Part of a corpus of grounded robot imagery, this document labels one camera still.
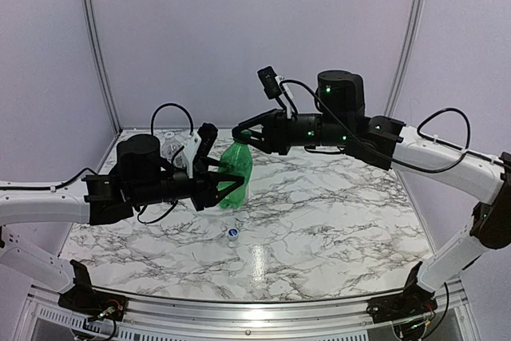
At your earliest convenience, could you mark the clear bottle white cap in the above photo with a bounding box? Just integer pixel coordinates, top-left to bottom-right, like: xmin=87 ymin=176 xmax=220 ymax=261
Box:
xmin=161 ymin=131 xmax=184 ymax=168

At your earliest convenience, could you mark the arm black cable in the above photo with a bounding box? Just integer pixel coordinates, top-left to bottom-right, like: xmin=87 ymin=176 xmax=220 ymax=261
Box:
xmin=283 ymin=79 xmax=470 ymax=175
xmin=150 ymin=103 xmax=196 ymax=137

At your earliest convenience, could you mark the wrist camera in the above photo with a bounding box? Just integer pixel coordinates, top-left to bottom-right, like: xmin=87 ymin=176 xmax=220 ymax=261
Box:
xmin=257 ymin=66 xmax=298 ymax=119
xmin=173 ymin=123 xmax=218 ymax=179

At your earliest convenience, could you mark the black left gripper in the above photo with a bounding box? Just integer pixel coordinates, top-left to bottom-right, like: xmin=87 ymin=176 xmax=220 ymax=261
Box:
xmin=132 ymin=158 xmax=245 ymax=212

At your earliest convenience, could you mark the green plastic bottle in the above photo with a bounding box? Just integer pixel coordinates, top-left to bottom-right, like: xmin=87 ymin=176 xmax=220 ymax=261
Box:
xmin=218 ymin=141 xmax=253 ymax=209

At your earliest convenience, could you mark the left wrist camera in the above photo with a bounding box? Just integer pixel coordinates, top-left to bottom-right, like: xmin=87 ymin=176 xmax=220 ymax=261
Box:
xmin=173 ymin=123 xmax=218 ymax=179

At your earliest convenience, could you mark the green bottle cap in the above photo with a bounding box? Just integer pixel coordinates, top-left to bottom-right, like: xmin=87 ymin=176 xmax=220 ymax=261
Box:
xmin=232 ymin=129 xmax=252 ymax=145

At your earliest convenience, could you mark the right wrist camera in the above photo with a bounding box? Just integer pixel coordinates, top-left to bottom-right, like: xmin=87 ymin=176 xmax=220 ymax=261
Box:
xmin=257 ymin=66 xmax=298 ymax=119

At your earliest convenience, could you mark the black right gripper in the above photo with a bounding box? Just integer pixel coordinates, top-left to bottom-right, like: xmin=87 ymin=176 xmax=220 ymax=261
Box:
xmin=233 ymin=107 xmax=352 ymax=155

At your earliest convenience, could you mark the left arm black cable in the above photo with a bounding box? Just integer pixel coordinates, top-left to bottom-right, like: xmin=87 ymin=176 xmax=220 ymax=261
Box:
xmin=150 ymin=103 xmax=196 ymax=137

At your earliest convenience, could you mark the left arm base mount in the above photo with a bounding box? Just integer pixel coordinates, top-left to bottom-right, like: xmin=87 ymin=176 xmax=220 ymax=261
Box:
xmin=57 ymin=260 xmax=127 ymax=321

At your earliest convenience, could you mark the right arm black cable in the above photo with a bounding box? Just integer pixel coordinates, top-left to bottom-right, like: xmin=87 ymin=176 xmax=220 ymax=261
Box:
xmin=283 ymin=79 xmax=470 ymax=175

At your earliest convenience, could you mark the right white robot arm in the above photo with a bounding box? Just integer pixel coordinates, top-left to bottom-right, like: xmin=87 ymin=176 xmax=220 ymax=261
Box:
xmin=232 ymin=69 xmax=510 ymax=315

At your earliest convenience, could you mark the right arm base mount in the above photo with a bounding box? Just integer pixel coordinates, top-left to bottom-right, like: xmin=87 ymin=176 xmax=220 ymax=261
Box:
xmin=366 ymin=262 xmax=438 ymax=323

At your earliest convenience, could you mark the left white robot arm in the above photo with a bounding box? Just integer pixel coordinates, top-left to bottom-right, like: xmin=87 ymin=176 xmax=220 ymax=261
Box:
xmin=1 ymin=133 xmax=244 ymax=313

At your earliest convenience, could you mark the aluminium front rail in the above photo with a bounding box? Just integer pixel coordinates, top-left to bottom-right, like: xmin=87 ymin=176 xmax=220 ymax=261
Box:
xmin=14 ymin=280 xmax=481 ymax=340

